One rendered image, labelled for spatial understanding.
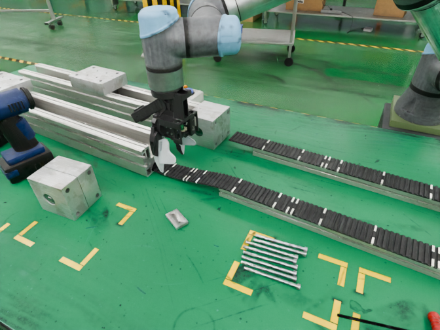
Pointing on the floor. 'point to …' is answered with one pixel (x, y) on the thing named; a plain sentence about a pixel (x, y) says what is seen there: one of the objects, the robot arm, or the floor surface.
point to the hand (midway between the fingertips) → (169, 158)
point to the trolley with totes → (271, 37)
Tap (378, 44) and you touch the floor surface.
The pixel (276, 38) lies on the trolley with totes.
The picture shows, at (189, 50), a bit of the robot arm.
